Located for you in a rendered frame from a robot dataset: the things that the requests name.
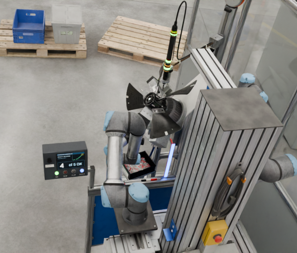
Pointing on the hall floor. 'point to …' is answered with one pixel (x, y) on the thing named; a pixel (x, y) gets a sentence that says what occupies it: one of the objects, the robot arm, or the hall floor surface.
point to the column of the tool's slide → (226, 30)
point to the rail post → (89, 224)
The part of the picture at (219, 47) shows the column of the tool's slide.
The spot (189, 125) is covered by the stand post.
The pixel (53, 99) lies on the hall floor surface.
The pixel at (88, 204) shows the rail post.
